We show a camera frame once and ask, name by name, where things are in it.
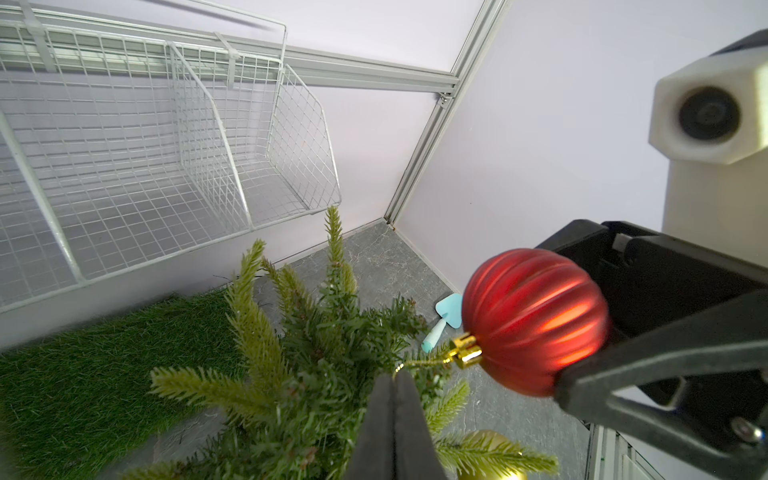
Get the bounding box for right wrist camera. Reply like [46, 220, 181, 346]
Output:
[649, 30, 767, 266]

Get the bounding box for light blue flat object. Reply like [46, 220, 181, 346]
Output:
[421, 293, 462, 353]

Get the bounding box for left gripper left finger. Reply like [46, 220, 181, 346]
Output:
[344, 374, 395, 480]

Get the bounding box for white wire wall basket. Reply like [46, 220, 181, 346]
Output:
[1, 1, 341, 311]

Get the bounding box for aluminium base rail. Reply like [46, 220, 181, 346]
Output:
[585, 424, 664, 480]

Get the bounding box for green artificial grass mat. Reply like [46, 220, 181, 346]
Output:
[1, 290, 241, 479]

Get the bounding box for matte gold ornament ball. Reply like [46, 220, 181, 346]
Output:
[456, 430, 528, 480]

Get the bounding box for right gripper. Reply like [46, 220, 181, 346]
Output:
[543, 220, 767, 479]

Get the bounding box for red ribbed ornament ball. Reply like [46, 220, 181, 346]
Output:
[433, 248, 611, 397]

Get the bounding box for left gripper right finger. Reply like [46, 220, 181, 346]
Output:
[394, 370, 447, 480]

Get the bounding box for small green christmas tree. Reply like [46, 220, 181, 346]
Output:
[129, 208, 559, 479]

